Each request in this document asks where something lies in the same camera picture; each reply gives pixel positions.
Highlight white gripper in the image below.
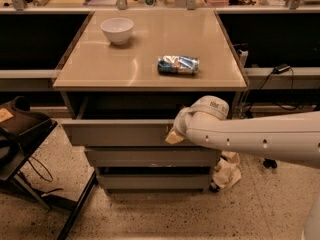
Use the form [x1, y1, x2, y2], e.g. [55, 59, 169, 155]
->
[165, 107, 199, 145]

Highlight grey top drawer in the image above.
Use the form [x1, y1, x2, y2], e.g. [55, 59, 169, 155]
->
[62, 93, 197, 147]

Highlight grey drawer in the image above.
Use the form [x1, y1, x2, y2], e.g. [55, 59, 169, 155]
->
[97, 175, 210, 190]
[85, 147, 220, 167]
[62, 93, 197, 147]

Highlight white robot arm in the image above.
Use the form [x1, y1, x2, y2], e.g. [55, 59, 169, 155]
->
[166, 96, 320, 169]

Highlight grey bottom drawer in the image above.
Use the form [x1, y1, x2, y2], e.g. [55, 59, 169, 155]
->
[97, 175, 210, 190]

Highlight grey drawer cabinet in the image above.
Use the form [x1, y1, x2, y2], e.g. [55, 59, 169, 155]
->
[54, 9, 247, 181]

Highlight grey middle drawer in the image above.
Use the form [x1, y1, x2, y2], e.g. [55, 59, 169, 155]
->
[85, 147, 220, 167]

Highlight crumpled white cloth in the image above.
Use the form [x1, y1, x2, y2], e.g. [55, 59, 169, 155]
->
[211, 151, 241, 190]

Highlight blue foil snack bag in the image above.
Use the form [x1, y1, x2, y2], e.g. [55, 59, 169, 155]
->
[157, 55, 199, 75]

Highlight white ceramic bowl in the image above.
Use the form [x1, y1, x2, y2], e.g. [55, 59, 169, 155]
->
[100, 18, 134, 45]

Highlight black power adapter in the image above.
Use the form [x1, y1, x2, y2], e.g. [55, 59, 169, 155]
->
[272, 64, 290, 74]

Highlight black chair left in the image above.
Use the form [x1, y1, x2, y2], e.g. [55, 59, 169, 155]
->
[0, 96, 96, 240]

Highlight black stand frame right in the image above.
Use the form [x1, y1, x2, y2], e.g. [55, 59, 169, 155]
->
[263, 159, 278, 169]

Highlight black cable on floor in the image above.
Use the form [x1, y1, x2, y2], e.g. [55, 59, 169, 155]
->
[27, 155, 54, 183]

